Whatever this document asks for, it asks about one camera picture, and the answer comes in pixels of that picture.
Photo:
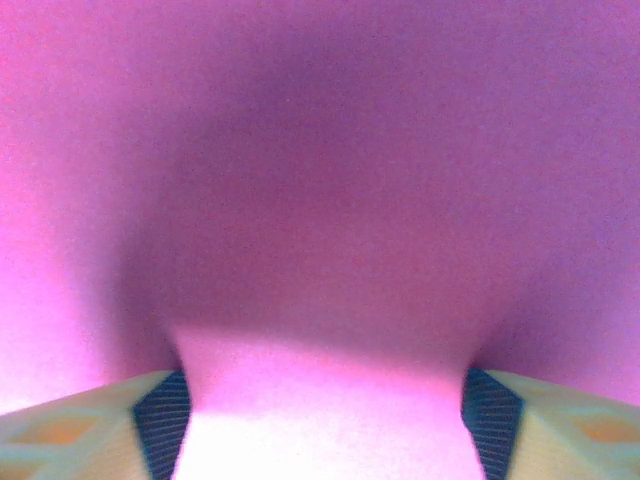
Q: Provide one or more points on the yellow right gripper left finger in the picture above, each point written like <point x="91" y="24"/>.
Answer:
<point x="75" y="435"/>

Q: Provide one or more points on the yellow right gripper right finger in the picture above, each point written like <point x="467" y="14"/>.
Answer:
<point x="560" y="435"/>

